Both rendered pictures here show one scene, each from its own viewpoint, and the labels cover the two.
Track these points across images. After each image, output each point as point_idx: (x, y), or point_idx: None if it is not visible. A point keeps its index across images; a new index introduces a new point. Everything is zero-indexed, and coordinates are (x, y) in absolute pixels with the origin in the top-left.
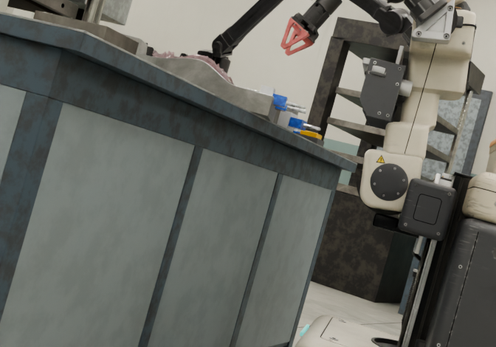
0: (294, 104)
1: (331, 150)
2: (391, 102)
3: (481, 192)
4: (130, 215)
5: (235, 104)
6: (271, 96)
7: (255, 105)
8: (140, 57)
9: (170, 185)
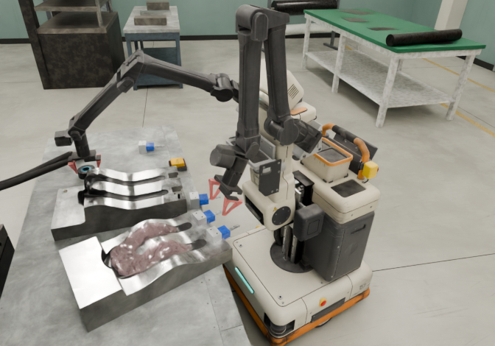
0: (233, 229)
1: (183, 154)
2: (277, 182)
3: (345, 214)
4: None
5: (230, 291)
6: (231, 248)
7: (222, 260)
8: (128, 297)
9: None
